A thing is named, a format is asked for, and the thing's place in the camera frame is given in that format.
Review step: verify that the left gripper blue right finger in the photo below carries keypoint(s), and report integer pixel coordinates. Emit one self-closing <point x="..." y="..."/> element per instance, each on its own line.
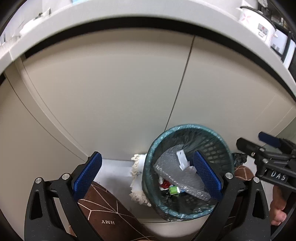
<point x="209" y="174"/>

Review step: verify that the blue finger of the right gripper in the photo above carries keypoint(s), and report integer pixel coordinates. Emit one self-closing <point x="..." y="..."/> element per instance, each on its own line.
<point x="269" y="139"/>

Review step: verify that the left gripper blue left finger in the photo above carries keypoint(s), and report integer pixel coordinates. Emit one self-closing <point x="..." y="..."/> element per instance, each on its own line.
<point x="84" y="174"/>

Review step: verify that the red mesh net bag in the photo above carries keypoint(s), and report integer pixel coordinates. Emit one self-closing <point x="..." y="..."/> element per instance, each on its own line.
<point x="165" y="184"/>

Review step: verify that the clear bubble wrap sheet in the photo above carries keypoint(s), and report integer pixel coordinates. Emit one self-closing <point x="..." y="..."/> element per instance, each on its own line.
<point x="167" y="167"/>

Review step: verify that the small clear plastic bag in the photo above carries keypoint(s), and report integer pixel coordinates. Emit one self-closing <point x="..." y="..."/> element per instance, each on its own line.
<point x="184" y="164"/>

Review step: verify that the green mesh trash bin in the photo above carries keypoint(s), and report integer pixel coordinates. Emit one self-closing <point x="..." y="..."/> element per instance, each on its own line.
<point x="172" y="204"/>

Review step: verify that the black kitchen rack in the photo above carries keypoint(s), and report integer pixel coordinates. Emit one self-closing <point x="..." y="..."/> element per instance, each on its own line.
<point x="273" y="13"/>

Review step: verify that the right hand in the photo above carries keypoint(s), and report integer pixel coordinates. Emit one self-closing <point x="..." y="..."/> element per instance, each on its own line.
<point x="276" y="213"/>

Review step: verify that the black plastic bag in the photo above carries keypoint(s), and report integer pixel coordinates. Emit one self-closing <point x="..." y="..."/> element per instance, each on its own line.
<point x="239" y="159"/>

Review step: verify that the white mop head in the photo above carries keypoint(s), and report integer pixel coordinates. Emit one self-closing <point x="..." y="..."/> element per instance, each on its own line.
<point x="137" y="194"/>

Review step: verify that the white microwave oven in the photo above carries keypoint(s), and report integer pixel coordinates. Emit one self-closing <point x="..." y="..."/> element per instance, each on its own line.
<point x="283" y="44"/>

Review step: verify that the white rice cooker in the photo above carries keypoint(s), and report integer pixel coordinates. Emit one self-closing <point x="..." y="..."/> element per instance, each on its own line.
<point x="257" y="23"/>

